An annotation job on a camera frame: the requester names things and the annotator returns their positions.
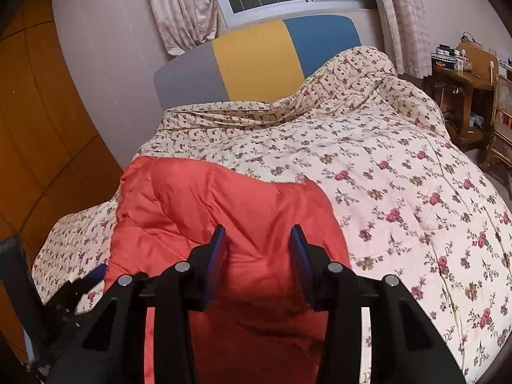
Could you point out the wooden desk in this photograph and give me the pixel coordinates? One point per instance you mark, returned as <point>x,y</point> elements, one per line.
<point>468,80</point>

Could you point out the wooden wardrobe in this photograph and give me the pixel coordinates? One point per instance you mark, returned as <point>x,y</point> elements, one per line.
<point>40,128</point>

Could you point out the beige patterned curtain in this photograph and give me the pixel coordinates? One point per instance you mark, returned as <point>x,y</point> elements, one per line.
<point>404,16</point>
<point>180,8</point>

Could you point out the dark flat box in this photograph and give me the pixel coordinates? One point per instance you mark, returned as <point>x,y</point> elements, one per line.
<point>448,51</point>

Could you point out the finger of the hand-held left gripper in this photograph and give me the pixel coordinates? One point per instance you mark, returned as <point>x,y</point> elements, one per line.
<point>95,274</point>

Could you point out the small clear bottle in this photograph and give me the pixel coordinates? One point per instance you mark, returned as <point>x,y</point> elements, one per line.
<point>464,60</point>

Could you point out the patterned tin box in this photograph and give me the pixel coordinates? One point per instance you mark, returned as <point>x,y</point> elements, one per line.
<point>444,63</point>

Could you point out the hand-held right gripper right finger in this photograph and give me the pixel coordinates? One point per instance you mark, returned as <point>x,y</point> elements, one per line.
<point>300,256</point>

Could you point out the grey yellow blue headboard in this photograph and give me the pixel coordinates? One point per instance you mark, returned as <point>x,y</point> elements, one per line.
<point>256,60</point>

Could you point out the wicker chair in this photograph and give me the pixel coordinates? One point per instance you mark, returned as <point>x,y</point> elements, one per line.
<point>502,100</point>

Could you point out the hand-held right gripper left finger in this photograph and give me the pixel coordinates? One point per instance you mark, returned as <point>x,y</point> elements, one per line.
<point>216,256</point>

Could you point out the floral quilt with orange lining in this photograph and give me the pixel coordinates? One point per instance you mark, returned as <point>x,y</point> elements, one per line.
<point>360,152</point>

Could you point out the blue packet under desk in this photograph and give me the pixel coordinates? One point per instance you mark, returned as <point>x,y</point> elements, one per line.
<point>477,120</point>

